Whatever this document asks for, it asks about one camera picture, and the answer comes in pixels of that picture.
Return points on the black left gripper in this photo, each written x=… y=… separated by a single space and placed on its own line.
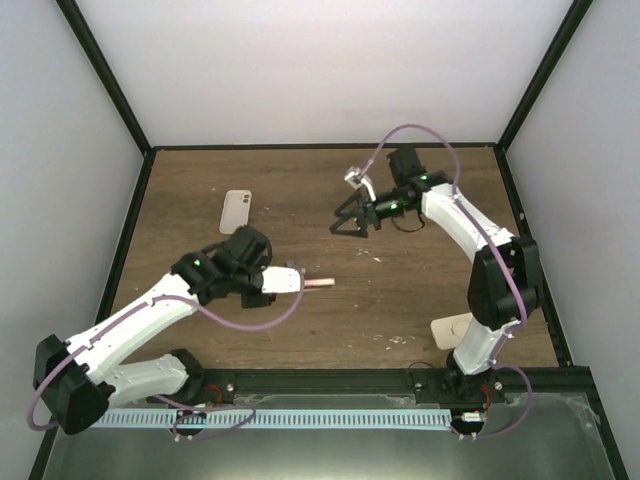
x=259 y=302

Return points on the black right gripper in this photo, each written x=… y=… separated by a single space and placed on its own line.
x=361 y=221

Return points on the pink phone case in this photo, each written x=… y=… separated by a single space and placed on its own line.
x=319 y=283

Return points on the white phone case with ring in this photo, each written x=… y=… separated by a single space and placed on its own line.
x=235 y=211

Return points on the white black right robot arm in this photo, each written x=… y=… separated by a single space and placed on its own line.
x=506 y=274

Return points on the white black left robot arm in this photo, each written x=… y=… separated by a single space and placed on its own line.
x=135 y=330

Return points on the beige phone case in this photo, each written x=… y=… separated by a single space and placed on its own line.
x=448 y=332

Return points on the grey metal plate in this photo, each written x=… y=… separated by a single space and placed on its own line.
x=553 y=436

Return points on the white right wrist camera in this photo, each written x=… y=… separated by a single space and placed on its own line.
x=357 y=179

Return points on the light blue slotted cable duct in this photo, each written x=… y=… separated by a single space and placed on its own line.
x=404 y=419

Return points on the black aluminium frame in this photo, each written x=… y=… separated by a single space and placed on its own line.
x=420 y=379

